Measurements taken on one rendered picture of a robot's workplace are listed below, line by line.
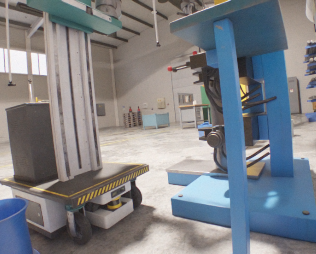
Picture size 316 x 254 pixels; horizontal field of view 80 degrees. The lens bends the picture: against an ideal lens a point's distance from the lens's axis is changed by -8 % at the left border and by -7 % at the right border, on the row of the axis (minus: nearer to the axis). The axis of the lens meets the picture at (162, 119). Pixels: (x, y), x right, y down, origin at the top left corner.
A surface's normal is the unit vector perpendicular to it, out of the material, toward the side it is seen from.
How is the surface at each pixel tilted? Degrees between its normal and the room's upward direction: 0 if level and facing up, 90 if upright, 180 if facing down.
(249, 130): 90
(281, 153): 90
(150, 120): 90
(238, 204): 90
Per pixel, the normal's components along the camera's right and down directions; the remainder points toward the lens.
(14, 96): 0.81, -0.07
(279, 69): -0.57, 0.08
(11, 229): 0.95, -0.09
